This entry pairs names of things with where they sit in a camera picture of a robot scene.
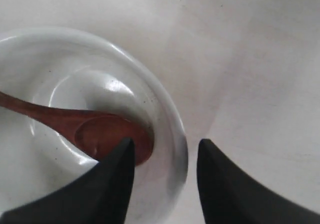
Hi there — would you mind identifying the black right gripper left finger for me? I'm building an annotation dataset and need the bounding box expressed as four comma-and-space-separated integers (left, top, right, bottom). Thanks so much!
0, 138, 135, 224

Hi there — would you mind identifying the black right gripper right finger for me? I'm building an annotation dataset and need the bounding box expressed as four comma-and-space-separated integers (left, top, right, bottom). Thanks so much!
196, 139, 320, 224

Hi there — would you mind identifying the red-brown wooden spoon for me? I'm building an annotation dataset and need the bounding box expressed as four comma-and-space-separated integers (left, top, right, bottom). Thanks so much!
0, 93, 154, 165

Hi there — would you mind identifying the white ceramic bowl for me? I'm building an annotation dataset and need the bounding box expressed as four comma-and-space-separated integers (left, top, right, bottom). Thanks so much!
0, 27, 188, 224

